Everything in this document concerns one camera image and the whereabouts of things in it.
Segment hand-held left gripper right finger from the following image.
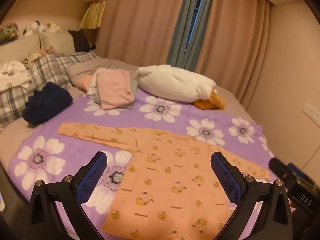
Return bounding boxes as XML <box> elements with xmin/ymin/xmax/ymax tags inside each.
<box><xmin>211</xmin><ymin>151</ymin><xmax>293</xmax><ymax>240</ymax></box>

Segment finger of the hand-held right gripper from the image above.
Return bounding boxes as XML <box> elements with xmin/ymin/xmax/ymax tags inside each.
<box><xmin>269</xmin><ymin>157</ymin><xmax>290</xmax><ymax>180</ymax></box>

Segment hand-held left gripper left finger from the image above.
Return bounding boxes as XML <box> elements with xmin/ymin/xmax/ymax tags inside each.
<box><xmin>25</xmin><ymin>151</ymin><xmax>107</xmax><ymax>240</ymax></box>

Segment orange printed shirt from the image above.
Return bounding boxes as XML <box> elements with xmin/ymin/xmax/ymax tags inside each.
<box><xmin>57</xmin><ymin>122</ymin><xmax>272</xmax><ymax>240</ymax></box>

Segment purple floral blanket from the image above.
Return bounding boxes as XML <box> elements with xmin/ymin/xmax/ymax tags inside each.
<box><xmin>10</xmin><ymin>90</ymin><xmax>283</xmax><ymax>240</ymax></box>

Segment grey folded garment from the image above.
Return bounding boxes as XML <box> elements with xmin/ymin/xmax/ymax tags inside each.
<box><xmin>86</xmin><ymin>67</ymin><xmax>138</xmax><ymax>109</ymax></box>

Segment bed with taupe sheet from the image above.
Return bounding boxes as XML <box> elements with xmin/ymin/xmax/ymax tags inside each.
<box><xmin>0</xmin><ymin>55</ymin><xmax>267</xmax><ymax>180</ymax></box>

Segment navy blue garment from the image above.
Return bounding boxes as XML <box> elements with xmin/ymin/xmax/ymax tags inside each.
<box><xmin>22</xmin><ymin>82</ymin><xmax>73</xmax><ymax>125</ymax></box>

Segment pink folded garment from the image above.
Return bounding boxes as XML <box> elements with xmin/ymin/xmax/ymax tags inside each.
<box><xmin>96</xmin><ymin>70</ymin><xmax>134</xmax><ymax>110</ymax></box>

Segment light pink garment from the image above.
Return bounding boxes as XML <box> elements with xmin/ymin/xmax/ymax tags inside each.
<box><xmin>78</xmin><ymin>76</ymin><xmax>93</xmax><ymax>91</ymax></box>

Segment white goose plush toy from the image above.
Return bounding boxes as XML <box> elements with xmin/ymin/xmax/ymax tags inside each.
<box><xmin>137</xmin><ymin>64</ymin><xmax>225</xmax><ymax>110</ymax></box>

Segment plaid pillow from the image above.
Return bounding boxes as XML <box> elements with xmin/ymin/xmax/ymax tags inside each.
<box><xmin>0</xmin><ymin>81</ymin><xmax>34</xmax><ymax>128</ymax></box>

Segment grey plaid cloth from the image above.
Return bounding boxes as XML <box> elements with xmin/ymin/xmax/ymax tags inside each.
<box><xmin>29</xmin><ymin>50</ymin><xmax>98</xmax><ymax>91</ymax></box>

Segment white crumpled garment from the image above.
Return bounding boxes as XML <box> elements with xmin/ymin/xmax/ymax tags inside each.
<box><xmin>0</xmin><ymin>60</ymin><xmax>32</xmax><ymax>92</ymax></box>

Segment beige curtain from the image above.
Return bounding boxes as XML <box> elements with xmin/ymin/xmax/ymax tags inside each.
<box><xmin>96</xmin><ymin>0</ymin><xmax>193</xmax><ymax>67</ymax></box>
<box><xmin>194</xmin><ymin>0</ymin><xmax>272</xmax><ymax>111</ymax></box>

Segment beige headboard cushion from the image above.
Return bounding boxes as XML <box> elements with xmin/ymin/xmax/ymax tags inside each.
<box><xmin>0</xmin><ymin>34</ymin><xmax>42</xmax><ymax>63</ymax></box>
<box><xmin>41</xmin><ymin>31</ymin><xmax>76</xmax><ymax>53</ymax></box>

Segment plush toys on headboard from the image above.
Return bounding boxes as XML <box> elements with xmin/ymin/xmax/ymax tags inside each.
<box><xmin>23</xmin><ymin>20</ymin><xmax>62</xmax><ymax>36</ymax></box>

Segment blue-grey curtain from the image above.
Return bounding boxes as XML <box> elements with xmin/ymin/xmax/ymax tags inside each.
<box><xmin>167</xmin><ymin>0</ymin><xmax>216</xmax><ymax>73</ymax></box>

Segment straw fringe lampshade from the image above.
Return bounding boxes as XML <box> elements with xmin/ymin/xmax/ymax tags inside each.
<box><xmin>79</xmin><ymin>1</ymin><xmax>107</xmax><ymax>30</ymax></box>

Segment green patterned cushion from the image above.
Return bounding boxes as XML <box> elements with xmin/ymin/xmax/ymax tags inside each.
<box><xmin>0</xmin><ymin>22</ymin><xmax>19</xmax><ymax>45</ymax></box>

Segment white wall socket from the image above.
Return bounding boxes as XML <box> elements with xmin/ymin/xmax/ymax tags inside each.
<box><xmin>302</xmin><ymin>101</ymin><xmax>320</xmax><ymax>121</ymax></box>

